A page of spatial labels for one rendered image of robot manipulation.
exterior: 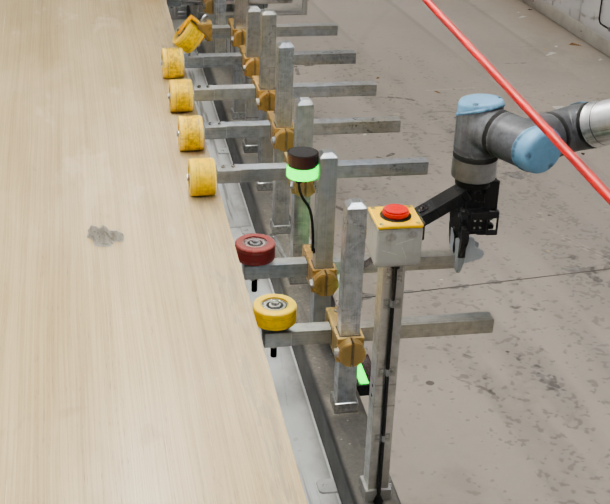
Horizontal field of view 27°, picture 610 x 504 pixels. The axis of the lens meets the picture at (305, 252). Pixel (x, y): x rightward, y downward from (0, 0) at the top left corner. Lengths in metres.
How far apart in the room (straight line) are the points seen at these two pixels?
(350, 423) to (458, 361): 1.57
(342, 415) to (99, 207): 0.70
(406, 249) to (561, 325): 2.28
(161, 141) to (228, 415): 1.13
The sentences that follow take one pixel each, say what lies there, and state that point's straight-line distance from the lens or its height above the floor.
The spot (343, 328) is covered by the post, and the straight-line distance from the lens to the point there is 2.25.
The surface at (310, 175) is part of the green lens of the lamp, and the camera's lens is 2.37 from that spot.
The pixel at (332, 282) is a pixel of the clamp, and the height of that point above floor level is 0.85.
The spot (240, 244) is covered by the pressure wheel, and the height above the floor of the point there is 0.91.
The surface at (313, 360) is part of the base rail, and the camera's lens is 2.50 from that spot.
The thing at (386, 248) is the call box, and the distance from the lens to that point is 1.87.
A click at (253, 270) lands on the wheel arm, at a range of 2.50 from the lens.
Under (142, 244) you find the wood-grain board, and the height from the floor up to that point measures 0.90.
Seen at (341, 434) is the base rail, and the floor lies 0.70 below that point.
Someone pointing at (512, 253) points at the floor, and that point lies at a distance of 4.54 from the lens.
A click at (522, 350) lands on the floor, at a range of 3.96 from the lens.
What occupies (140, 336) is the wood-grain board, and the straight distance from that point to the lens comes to 2.18.
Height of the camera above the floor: 2.03
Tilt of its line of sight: 27 degrees down
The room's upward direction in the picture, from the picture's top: 2 degrees clockwise
